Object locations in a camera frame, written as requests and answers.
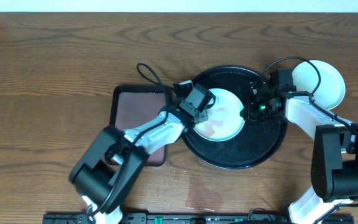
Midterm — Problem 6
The light green plate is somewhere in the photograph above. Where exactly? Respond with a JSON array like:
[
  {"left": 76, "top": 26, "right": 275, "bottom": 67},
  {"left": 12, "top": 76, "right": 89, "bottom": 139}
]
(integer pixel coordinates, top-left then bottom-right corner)
[{"left": 194, "top": 88, "right": 245, "bottom": 142}]

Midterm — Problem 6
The light blue plate top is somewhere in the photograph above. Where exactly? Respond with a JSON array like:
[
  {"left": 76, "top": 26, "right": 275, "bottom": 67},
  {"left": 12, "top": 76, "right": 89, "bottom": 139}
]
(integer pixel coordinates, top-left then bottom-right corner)
[{"left": 292, "top": 60, "right": 346, "bottom": 110}]

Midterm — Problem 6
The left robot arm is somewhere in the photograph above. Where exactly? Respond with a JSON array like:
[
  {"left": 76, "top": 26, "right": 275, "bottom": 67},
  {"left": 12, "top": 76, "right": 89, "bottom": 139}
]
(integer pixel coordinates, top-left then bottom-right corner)
[{"left": 68, "top": 82, "right": 216, "bottom": 223}]

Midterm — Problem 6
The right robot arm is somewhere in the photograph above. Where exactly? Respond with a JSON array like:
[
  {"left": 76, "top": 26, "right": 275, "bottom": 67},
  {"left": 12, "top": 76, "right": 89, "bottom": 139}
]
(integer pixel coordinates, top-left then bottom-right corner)
[{"left": 241, "top": 69, "right": 358, "bottom": 223}]

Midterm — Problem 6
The round black tray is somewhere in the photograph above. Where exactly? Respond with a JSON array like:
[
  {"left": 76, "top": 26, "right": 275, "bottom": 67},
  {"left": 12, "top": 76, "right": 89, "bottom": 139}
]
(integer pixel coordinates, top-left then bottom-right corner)
[{"left": 181, "top": 66, "right": 288, "bottom": 169}]

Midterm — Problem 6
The left black cable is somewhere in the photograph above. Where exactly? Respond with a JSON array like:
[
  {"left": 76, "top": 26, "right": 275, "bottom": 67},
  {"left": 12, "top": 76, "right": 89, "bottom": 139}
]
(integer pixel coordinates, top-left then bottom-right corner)
[{"left": 85, "top": 62, "right": 180, "bottom": 218}]

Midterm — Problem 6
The black cable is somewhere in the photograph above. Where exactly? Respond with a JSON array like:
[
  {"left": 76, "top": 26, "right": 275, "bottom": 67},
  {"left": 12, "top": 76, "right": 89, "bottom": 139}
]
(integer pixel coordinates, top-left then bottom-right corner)
[
  {"left": 259, "top": 56, "right": 358, "bottom": 208},
  {"left": 85, "top": 62, "right": 180, "bottom": 218}
]

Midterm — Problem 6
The right black cable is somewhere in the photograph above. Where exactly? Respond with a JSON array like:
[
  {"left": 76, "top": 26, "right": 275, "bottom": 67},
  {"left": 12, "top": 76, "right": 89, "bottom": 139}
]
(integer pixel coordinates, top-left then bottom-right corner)
[{"left": 259, "top": 56, "right": 358, "bottom": 208}]

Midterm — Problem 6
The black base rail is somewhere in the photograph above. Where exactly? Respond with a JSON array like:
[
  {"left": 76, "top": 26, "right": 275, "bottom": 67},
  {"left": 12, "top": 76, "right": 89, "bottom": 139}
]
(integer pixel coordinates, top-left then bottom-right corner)
[{"left": 42, "top": 212, "right": 355, "bottom": 224}]

